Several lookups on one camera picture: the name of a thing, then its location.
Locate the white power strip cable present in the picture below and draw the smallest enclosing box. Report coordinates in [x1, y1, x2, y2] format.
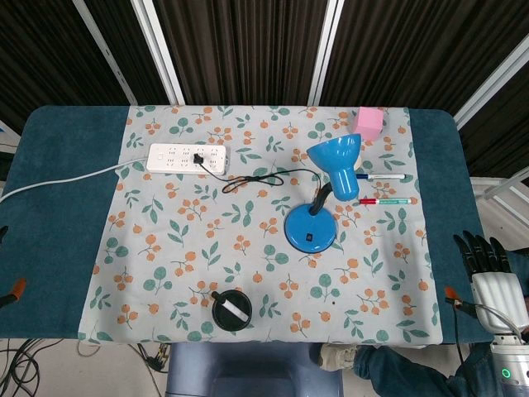
[0, 160, 150, 203]

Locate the red capped green marker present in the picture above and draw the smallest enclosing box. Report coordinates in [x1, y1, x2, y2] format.
[358, 197, 417, 207]

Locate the black round pen cup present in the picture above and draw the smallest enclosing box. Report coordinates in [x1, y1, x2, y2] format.
[211, 289, 253, 332]

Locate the white sneaker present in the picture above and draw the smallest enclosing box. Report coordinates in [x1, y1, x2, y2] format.
[320, 342, 359, 372]

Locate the teal table cover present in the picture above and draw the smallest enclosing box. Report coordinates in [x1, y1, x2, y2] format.
[0, 105, 508, 345]

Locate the aluminium frame post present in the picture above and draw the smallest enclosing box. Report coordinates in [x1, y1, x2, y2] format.
[73, 0, 140, 105]
[131, 0, 186, 105]
[453, 43, 529, 127]
[307, 0, 346, 107]

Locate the white power strip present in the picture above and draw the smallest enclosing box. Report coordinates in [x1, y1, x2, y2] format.
[146, 142, 231, 175]

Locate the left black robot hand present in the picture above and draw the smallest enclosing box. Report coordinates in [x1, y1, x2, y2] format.
[0, 225, 27, 309]

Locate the black curtain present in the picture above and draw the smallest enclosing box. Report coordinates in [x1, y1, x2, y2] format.
[0, 0, 529, 179]

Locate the black lamp power cord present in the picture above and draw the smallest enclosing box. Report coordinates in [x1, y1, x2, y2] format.
[192, 152, 327, 199]

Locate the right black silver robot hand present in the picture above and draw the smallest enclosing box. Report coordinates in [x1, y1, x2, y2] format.
[444, 230, 527, 335]

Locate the black floor plug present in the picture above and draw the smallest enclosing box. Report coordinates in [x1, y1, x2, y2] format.
[136, 342, 171, 374]

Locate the black floor cable bundle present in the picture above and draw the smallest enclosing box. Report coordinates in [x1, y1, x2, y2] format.
[0, 337, 63, 397]

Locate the blue desk lamp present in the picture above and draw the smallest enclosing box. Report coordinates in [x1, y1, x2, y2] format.
[284, 134, 364, 253]

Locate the blue jeans leg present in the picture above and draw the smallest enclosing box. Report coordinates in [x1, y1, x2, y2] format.
[354, 343, 503, 397]
[508, 249, 529, 299]

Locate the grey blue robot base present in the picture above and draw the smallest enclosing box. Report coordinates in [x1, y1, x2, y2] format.
[164, 342, 345, 397]

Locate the pink box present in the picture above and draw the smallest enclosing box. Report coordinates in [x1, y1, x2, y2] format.
[351, 106, 384, 142]

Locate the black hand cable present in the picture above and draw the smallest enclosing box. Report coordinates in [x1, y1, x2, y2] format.
[452, 304, 468, 375]

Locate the floral tablecloth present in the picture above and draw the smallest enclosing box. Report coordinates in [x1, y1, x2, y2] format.
[77, 105, 444, 345]

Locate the aluminium frame bar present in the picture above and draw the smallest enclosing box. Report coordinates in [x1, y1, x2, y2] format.
[470, 172, 529, 208]

